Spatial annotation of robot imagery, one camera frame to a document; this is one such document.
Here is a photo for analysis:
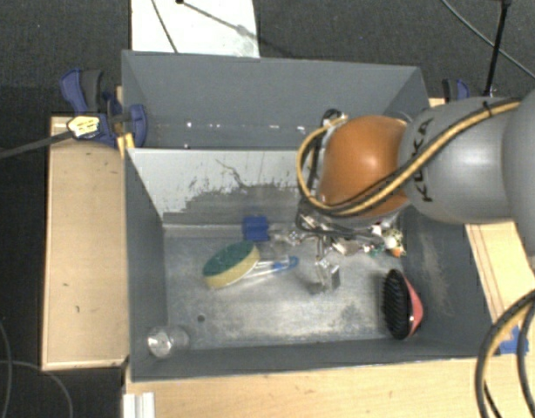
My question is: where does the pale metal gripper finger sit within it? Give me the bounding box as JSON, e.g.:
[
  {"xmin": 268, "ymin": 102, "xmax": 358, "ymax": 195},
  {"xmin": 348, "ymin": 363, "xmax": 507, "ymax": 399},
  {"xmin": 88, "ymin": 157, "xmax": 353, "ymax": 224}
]
[
  {"xmin": 313, "ymin": 242, "xmax": 331, "ymax": 294},
  {"xmin": 326, "ymin": 260, "xmax": 342, "ymax": 291}
]

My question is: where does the grey metal bin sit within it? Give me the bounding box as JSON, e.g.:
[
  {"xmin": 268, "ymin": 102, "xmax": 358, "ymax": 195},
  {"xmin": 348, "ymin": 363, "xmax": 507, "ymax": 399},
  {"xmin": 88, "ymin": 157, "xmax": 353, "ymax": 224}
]
[{"xmin": 120, "ymin": 49, "xmax": 496, "ymax": 381}]

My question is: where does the black and red hairbrush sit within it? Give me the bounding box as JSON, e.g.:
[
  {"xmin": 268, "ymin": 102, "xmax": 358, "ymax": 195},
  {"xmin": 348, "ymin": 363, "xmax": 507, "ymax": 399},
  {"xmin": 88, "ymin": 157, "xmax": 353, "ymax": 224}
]
[{"xmin": 379, "ymin": 268, "xmax": 425, "ymax": 341}]

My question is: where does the blue plastic block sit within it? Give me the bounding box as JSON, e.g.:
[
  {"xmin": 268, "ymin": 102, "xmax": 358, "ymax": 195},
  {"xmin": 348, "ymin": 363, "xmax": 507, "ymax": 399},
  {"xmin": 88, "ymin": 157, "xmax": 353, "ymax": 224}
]
[{"xmin": 241, "ymin": 215, "xmax": 269, "ymax": 244}]

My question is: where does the green and yellow round sponge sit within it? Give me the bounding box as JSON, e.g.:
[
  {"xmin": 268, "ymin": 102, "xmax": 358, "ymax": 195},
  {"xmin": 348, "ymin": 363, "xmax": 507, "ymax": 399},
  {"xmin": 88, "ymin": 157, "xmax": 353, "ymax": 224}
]
[{"xmin": 201, "ymin": 239, "xmax": 261, "ymax": 291}]

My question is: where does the pale wood board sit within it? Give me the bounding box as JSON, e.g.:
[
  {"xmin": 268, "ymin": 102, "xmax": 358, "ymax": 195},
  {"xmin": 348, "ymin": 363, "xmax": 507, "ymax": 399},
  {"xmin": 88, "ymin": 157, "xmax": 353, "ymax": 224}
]
[{"xmin": 40, "ymin": 115, "xmax": 132, "ymax": 372}]

